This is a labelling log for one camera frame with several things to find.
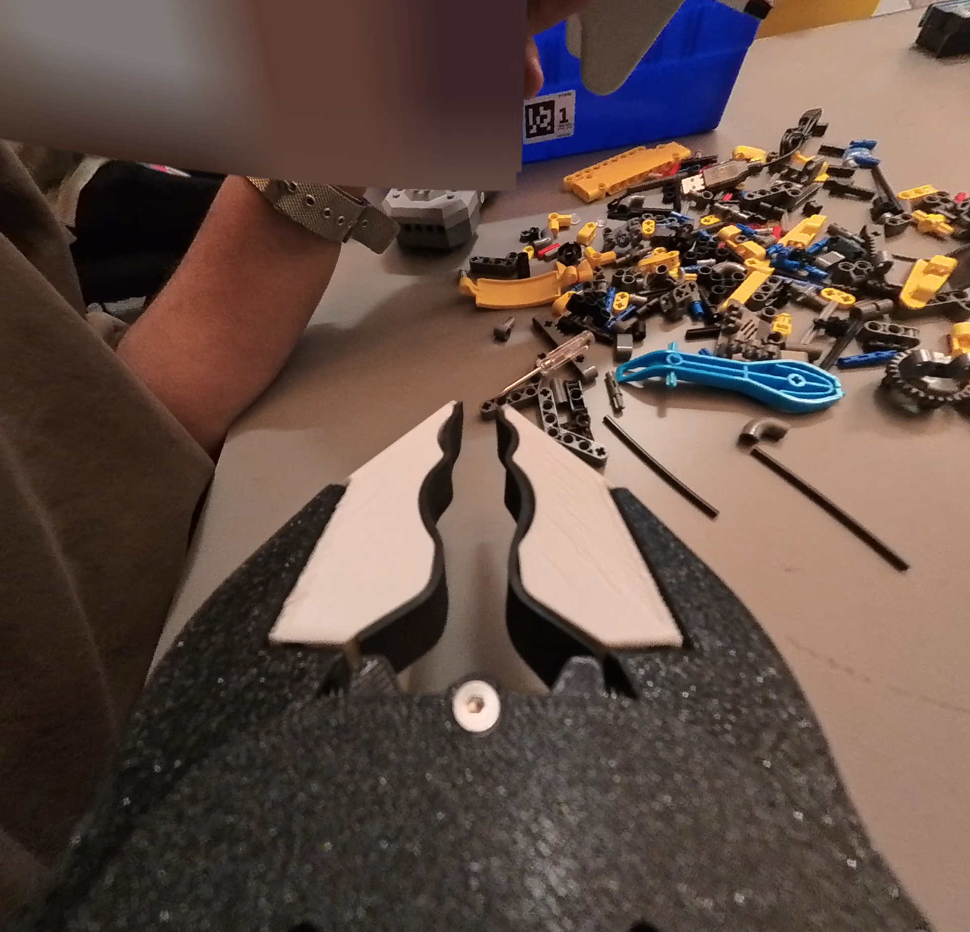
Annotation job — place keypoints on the grey elbow pipe piece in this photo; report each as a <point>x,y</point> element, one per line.
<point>758,433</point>

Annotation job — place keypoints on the yellow box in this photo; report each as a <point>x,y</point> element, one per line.
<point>826,0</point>

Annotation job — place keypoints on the long yellow holed panel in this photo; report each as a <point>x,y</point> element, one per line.
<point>621,170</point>

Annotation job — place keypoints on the thin black rod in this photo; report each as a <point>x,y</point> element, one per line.
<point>833,512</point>
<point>659,465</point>

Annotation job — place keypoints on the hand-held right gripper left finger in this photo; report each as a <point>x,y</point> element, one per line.
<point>364,568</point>

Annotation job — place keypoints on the black camera battery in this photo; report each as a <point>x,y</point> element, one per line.
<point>943,30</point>

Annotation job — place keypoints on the pile of toy building parts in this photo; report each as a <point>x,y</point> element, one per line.
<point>928,280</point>

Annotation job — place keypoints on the grey and black beam frame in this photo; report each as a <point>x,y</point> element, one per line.
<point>587,447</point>

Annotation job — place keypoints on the grey toy motor block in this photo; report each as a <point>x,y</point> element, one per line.
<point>432,220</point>

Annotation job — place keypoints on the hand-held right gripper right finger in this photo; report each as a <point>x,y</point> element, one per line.
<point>591,568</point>

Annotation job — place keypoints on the person's left forearm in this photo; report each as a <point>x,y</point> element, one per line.
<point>227,303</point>

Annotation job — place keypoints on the dark cloth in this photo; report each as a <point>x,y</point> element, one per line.
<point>144,227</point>

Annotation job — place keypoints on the cyan plastic separator tool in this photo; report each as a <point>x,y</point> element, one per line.
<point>644,371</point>

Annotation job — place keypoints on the person's left hand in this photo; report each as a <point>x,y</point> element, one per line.
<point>553,0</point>

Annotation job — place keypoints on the blue plastic bin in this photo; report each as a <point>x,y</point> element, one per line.
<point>682,91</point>

